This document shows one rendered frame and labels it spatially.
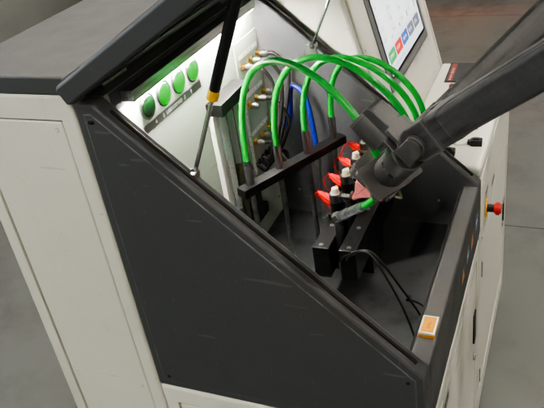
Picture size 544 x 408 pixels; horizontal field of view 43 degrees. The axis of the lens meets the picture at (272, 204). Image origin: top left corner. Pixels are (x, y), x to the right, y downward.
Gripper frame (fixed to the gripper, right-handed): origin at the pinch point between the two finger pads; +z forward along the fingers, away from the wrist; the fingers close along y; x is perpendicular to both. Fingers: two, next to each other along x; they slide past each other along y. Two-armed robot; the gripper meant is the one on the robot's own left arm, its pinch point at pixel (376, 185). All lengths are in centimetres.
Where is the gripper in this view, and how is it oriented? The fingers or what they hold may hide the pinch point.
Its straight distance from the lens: 129.2
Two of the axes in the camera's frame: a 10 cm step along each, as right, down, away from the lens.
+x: 5.6, 8.1, -1.3
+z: -1.2, 2.4, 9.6
